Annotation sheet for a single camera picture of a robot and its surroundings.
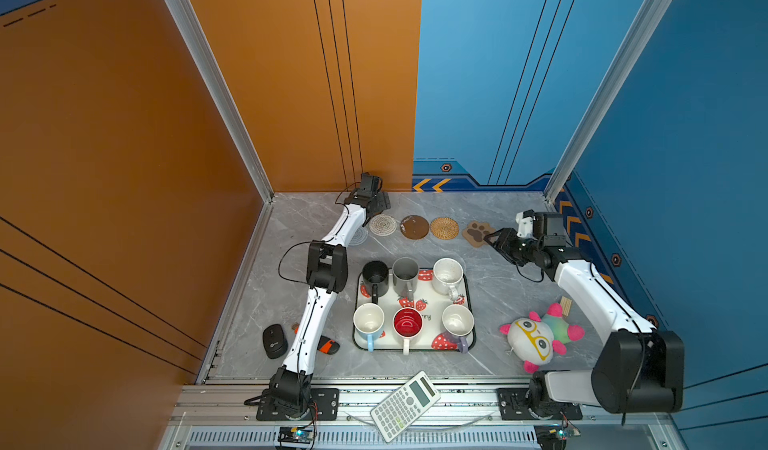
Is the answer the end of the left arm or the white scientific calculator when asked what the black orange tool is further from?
the end of the left arm

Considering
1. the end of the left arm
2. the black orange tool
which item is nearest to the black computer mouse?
the black orange tool

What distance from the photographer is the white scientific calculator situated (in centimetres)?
71
